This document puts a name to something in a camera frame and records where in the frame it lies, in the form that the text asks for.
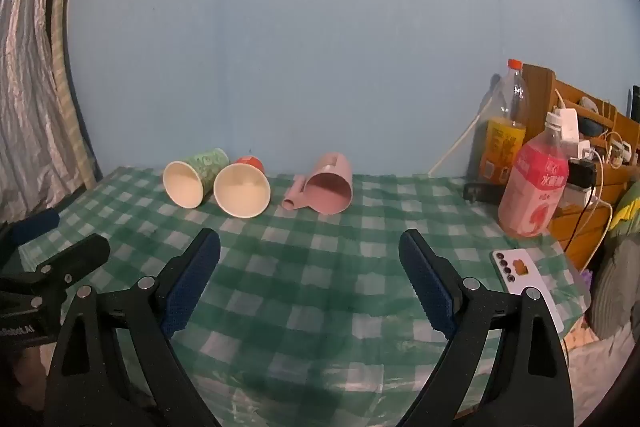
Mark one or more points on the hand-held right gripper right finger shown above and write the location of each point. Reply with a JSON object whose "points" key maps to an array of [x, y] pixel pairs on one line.
{"points": [[431, 287]]}

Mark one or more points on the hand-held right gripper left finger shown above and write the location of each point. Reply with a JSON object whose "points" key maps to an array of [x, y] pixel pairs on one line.
{"points": [[186, 287]]}

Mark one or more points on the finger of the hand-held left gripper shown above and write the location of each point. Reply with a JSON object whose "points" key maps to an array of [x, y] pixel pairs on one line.
{"points": [[82, 253], [36, 223]]}

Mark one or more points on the green paper cup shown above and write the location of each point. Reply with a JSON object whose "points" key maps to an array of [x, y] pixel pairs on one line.
{"points": [[192, 179]]}

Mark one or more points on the red paper cup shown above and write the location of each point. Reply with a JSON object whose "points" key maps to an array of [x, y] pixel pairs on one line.
{"points": [[242, 192]]}

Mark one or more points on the white smartphone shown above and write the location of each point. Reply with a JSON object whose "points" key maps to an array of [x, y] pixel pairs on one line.
{"points": [[520, 274]]}

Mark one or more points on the green checked tablecloth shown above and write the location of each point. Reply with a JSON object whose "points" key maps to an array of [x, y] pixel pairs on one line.
{"points": [[310, 287]]}

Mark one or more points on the pink drink bottle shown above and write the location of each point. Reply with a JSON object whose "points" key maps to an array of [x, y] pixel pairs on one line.
{"points": [[534, 187]]}

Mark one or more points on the grey curtain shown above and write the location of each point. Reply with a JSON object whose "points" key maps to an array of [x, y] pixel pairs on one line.
{"points": [[30, 72]]}

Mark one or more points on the wooden shelf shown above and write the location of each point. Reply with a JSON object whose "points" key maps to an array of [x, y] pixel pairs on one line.
{"points": [[580, 227]]}

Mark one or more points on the orange soda bottle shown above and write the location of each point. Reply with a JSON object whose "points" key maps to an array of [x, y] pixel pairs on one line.
{"points": [[502, 142]]}

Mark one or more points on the grey cushion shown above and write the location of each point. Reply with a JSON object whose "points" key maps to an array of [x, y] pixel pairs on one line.
{"points": [[615, 287]]}

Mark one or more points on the black power adapter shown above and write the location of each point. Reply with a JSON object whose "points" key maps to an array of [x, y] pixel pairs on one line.
{"points": [[582, 174]]}

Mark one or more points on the white charger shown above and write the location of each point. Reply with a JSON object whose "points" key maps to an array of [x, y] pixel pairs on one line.
{"points": [[568, 124]]}

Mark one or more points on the green yellow cloth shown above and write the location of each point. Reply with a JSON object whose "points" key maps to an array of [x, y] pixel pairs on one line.
{"points": [[629, 207]]}

